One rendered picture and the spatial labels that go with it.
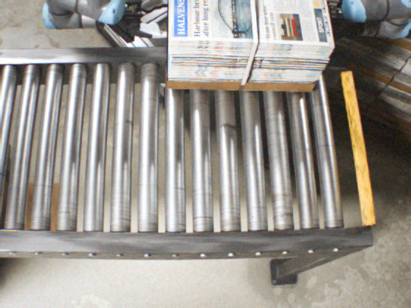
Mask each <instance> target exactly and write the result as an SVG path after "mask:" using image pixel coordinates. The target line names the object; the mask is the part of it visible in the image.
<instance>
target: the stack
mask: <svg viewBox="0 0 411 308"><path fill-rule="evenodd" d="M401 39H403V40H406V41H408V42H410V43H411V29H410V32H409V33H408V35H407V36H406V37H403V38H401ZM334 44H335V47H334V48H333V50H332V52H333V53H344V57H345V60H346V61H349V62H352V63H355V64H356V65H359V66H362V67H365V68H368V69H369V70H373V71H374V72H377V73H379V74H382V75H384V76H387V77H388V78H392V77H393V81H397V82H399V83H401V84H403V85H406V86H408V87H411V51H408V50H407V49H405V48H402V47H399V46H397V45H394V44H391V43H388V42H385V41H384V40H381V39H379V38H376V37H367V36H359V35H353V34H352V33H348V34H347V35H346V36H344V37H342V38H341V39H339V40H338V41H335V42H334ZM345 70H350V71H351V72H352V77H353V82H354V89H355V92H356V98H357V100H358V101H360V102H362V103H364V104H367V105H368V104H369V103H370V104H371V105H370V106H372V107H374V108H375V109H379V110H381V111H384V112H386V113H388V114H391V115H393V116H394V117H400V118H402V119H403V120H406V121H408V122H411V94H408V93H407V92H403V91H401V90H400V89H397V88H394V87H392V86H390V85H389V83H388V84H386V83H385V82H382V81H379V80H376V79H375V78H372V77H370V76H366V75H365V74H362V73H359V72H357V71H355V70H352V69H349V68H346V69H345ZM331 89H332V90H335V91H337V92H339V93H341V94H344V91H343V86H342V83H341V77H340V78H339V80H337V82H336V85H335V86H334V87H331ZM327 100H328V105H329V109H330V113H331V114H334V115H336V116H338V117H341V118H343V119H345V120H349V118H348V114H347V112H345V111H342V110H340V109H337V108H335V107H332V106H331V105H332V103H335V104H338V105H339V106H342V107H344V108H346V101H345V100H341V99H340V98H336V97H334V96H332V95H329V94H327ZM358 110H359V114H361V115H363V116H365V117H368V118H371V119H373V120H376V121H377V122H382V123H384V124H386V125H389V126H391V127H392V128H395V129H397V130H400V132H399V133H394V132H392V131H389V130H388V129H386V128H383V127H381V126H378V125H376V124H373V123H372V122H369V121H368V120H364V119H363V118H360V121H361V126H362V127H364V128H367V129H369V130H371V131H375V132H377V133H380V134H382V135H384V136H387V137H388V138H391V139H393V140H396V141H397V142H400V143H404V144H407V145H408V146H411V128H410V127H406V126H404V125H401V124H399V123H397V122H394V121H392V120H389V119H387V118H385V117H382V116H380V115H378V114H375V113H373V112H371V111H368V110H367V109H364V108H360V107H358Z"/></svg>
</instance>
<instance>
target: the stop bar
mask: <svg viewBox="0 0 411 308"><path fill-rule="evenodd" d="M340 74H341V83H342V86H343V91H344V96H345V101H346V109H347V114H348V118H349V127H350V136H351V140H352V149H353V153H354V162H355V166H356V170H355V171H356V175H357V184H358V189H359V191H358V194H359V198H360V206H361V209H360V211H361V215H362V220H363V227H364V228H368V227H375V226H376V220H375V216H374V204H373V199H372V191H371V184H370V180H369V179H370V175H369V171H368V163H367V159H366V151H365V142H364V138H363V130H362V126H361V121H360V114H359V110H358V106H357V98H356V92H355V89H354V82H353V77H352V72H351V71H350V70H343V71H342V72H341V73H340Z"/></svg>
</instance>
